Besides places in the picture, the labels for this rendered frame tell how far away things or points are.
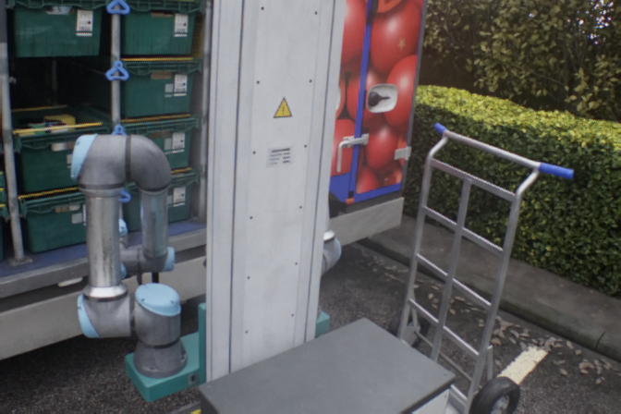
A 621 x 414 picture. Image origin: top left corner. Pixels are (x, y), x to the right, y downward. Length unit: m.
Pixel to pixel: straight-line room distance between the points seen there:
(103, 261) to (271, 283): 0.44
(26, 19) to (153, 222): 1.04
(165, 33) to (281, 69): 1.25
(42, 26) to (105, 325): 1.23
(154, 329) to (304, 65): 0.78
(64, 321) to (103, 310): 0.99
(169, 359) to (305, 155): 0.66
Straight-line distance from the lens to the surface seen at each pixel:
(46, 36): 2.21
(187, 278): 2.60
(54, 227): 2.39
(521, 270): 3.91
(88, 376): 2.72
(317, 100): 1.30
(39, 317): 2.36
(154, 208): 1.44
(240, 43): 1.16
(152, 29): 2.39
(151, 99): 2.41
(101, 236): 1.38
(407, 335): 2.87
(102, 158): 1.33
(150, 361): 1.51
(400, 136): 3.44
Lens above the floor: 1.68
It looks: 16 degrees down
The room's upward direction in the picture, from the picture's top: 5 degrees clockwise
